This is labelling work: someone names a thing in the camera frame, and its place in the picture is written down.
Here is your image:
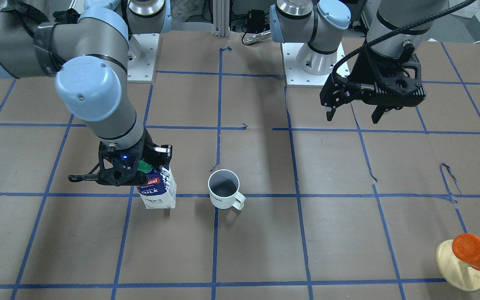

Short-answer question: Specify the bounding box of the aluminium frame post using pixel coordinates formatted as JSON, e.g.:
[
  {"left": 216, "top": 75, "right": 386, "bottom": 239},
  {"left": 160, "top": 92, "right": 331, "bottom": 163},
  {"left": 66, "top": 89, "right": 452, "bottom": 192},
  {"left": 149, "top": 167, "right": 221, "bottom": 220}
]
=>
[{"left": 212, "top": 0, "right": 230, "bottom": 39}]

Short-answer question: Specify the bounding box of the white mug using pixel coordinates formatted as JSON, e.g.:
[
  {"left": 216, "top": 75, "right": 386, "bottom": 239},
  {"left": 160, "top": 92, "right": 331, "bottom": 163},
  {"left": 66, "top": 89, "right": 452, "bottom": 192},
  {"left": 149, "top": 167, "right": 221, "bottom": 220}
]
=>
[{"left": 207, "top": 169, "right": 246, "bottom": 210}]

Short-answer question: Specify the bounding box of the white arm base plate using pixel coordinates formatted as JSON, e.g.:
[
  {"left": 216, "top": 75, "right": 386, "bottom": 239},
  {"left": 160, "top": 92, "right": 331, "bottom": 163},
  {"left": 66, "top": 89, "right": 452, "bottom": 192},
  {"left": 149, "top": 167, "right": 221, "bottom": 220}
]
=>
[{"left": 281, "top": 42, "right": 345, "bottom": 88}]

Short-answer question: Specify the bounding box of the wooden mug tree stand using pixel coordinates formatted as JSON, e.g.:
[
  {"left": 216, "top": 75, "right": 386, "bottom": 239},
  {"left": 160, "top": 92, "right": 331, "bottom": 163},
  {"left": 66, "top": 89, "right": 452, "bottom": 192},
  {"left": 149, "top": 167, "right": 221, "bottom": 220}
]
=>
[{"left": 435, "top": 239, "right": 480, "bottom": 292}]

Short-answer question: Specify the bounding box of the orange mug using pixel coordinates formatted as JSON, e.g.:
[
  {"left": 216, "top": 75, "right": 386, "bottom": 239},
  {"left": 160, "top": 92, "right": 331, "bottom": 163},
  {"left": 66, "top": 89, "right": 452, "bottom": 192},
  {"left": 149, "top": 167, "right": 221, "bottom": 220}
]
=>
[{"left": 452, "top": 233, "right": 480, "bottom": 271}]

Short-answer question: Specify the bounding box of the blue Pascual milk carton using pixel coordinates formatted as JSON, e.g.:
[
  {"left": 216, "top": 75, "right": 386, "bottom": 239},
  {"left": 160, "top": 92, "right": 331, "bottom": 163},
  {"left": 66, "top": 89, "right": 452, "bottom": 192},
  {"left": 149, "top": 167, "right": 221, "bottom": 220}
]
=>
[{"left": 137, "top": 160, "right": 177, "bottom": 209}]

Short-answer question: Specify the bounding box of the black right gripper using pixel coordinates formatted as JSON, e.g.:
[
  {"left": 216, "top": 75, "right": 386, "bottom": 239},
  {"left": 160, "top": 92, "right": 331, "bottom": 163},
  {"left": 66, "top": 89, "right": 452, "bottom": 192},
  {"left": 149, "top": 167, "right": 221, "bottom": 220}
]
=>
[{"left": 68, "top": 130, "right": 173, "bottom": 186}]

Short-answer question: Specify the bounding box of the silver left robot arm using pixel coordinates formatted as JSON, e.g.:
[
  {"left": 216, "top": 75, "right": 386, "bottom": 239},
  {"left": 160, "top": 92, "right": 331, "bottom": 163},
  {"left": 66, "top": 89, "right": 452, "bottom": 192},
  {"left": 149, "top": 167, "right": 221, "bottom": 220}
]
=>
[{"left": 269, "top": 0, "right": 448, "bottom": 123}]

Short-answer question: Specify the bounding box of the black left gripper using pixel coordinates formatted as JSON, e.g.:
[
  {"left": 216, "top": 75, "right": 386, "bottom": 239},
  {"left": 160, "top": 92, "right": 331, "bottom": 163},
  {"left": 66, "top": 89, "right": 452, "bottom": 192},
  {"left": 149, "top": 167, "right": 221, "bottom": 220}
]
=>
[{"left": 320, "top": 49, "right": 426, "bottom": 124}]

